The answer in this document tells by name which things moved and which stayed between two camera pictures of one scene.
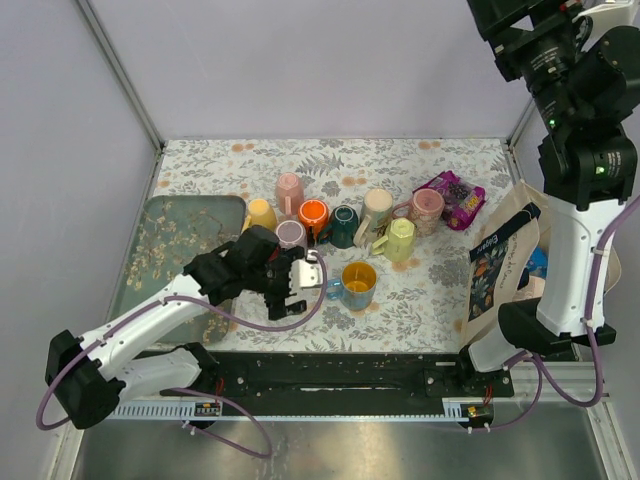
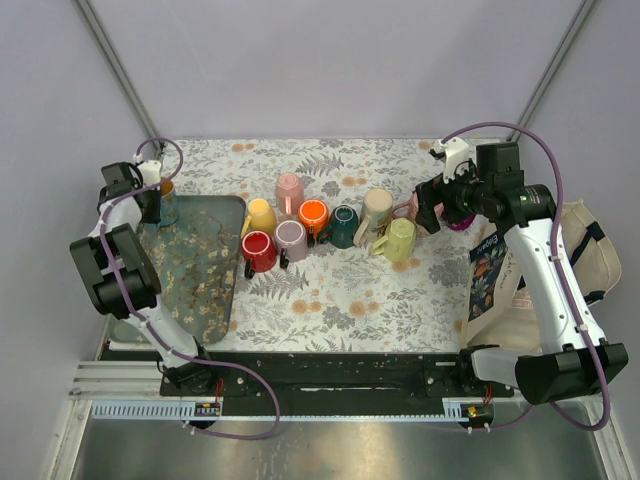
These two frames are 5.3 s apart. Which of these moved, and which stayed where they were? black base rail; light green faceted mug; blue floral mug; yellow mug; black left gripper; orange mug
Moved: blue floral mug; black left gripper
Stayed: yellow mug; light green faceted mug; black base rail; orange mug
